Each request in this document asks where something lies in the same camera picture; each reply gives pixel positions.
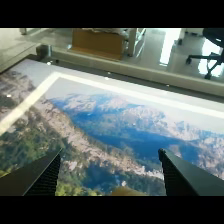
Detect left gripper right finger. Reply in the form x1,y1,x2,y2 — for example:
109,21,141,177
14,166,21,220
158,148,224,197

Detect black office chair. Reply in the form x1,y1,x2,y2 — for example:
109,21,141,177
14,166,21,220
185,28,224,81

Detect brown cardboard box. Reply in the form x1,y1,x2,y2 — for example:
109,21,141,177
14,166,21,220
68,28,128,61

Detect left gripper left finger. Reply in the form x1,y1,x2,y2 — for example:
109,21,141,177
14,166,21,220
0,148,63,197

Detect silver frame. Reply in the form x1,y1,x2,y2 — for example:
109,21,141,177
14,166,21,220
35,43,224,98

